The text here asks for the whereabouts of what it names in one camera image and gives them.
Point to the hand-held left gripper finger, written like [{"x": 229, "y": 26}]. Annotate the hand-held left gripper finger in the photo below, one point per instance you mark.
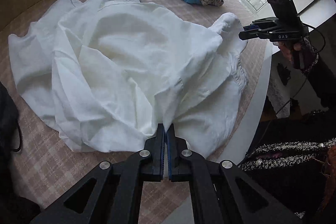
[
  {"x": 169, "y": 155},
  {"x": 163, "y": 155}
]

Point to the white lace cloth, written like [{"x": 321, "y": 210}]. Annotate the white lace cloth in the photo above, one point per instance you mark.
[{"x": 275, "y": 92}]

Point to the white button shirt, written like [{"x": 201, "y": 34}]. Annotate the white button shirt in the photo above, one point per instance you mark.
[{"x": 118, "y": 56}]

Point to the person's right hand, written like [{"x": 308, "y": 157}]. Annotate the person's right hand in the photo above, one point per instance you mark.
[{"x": 284, "y": 50}]

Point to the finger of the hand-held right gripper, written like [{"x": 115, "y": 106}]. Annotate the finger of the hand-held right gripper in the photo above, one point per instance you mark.
[
  {"x": 252, "y": 27},
  {"x": 250, "y": 35}
]

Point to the pile of dark clothes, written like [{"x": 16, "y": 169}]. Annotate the pile of dark clothes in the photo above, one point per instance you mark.
[{"x": 8, "y": 119}]

